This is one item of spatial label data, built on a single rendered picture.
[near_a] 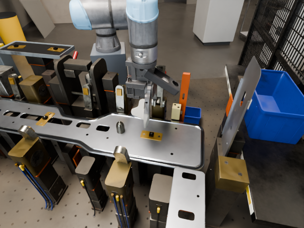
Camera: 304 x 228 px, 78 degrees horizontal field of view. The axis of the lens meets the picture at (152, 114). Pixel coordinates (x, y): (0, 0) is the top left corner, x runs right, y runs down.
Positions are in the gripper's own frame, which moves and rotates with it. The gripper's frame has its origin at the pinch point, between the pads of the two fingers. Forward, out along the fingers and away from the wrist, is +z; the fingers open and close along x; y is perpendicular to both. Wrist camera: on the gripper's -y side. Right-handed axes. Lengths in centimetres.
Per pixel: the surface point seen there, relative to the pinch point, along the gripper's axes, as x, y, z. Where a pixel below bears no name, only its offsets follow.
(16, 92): -12, 70, 8
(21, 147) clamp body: 18.1, 41.2, 6.5
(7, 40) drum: -248, 336, 79
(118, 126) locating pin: 1.2, 12.8, 7.4
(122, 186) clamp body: 24.4, 3.4, 6.8
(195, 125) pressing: -8.8, -16.2, 11.2
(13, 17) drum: -267, 318, 44
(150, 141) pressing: 3.0, 0.1, 11.3
